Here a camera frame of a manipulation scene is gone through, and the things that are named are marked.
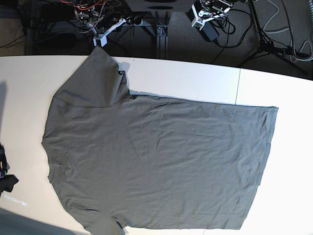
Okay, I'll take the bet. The grey T-shirt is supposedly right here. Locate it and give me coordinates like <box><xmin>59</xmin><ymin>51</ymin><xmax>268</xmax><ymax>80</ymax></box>
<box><xmin>42</xmin><ymin>47</ymin><xmax>278</xmax><ymax>235</ymax></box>

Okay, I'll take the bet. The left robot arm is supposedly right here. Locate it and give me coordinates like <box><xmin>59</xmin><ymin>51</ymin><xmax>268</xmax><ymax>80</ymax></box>
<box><xmin>196</xmin><ymin>0</ymin><xmax>238</xmax><ymax>19</ymax></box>

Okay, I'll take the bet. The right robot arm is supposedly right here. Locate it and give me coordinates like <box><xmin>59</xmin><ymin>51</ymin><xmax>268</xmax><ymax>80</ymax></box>
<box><xmin>72</xmin><ymin>0</ymin><xmax>115</xmax><ymax>33</ymax></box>

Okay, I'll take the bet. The black power brick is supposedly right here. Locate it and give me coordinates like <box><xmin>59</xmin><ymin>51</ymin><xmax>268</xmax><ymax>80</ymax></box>
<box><xmin>200</xmin><ymin>22</ymin><xmax>219</xmax><ymax>42</ymax></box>

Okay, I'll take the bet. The black tripod stand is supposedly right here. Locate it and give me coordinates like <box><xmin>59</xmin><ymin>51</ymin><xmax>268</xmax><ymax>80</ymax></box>
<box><xmin>238</xmin><ymin>0</ymin><xmax>313</xmax><ymax>75</ymax></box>

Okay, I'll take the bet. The white label sticker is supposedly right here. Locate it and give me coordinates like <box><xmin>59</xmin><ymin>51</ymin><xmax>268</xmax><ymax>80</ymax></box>
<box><xmin>4</xmin><ymin>194</ymin><xmax>27</xmax><ymax>207</ymax></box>

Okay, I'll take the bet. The black cloth pile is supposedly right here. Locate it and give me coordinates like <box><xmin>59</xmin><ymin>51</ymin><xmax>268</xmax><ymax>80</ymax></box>
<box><xmin>0</xmin><ymin>144</ymin><xmax>19</xmax><ymax>194</ymax></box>

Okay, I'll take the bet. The aluminium frame post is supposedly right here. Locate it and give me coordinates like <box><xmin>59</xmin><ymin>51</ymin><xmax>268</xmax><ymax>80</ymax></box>
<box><xmin>156</xmin><ymin>25</ymin><xmax>168</xmax><ymax>60</ymax></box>

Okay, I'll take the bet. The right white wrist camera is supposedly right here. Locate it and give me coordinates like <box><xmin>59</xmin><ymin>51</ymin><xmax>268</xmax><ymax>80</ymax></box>
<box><xmin>93</xmin><ymin>36</ymin><xmax>108</xmax><ymax>47</ymax></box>

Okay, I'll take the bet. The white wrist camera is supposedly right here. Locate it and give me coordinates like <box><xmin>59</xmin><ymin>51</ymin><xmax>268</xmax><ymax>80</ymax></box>
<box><xmin>93</xmin><ymin>36</ymin><xmax>108</xmax><ymax>47</ymax></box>
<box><xmin>192</xmin><ymin>18</ymin><xmax>205</xmax><ymax>31</ymax></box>

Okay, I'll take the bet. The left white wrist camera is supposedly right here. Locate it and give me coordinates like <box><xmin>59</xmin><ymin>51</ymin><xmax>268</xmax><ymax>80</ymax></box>
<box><xmin>192</xmin><ymin>18</ymin><xmax>205</xmax><ymax>31</ymax></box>

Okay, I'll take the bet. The grey cable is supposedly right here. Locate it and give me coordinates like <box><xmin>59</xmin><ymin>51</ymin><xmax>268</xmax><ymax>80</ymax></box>
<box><xmin>263</xmin><ymin>0</ymin><xmax>313</xmax><ymax>62</ymax></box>

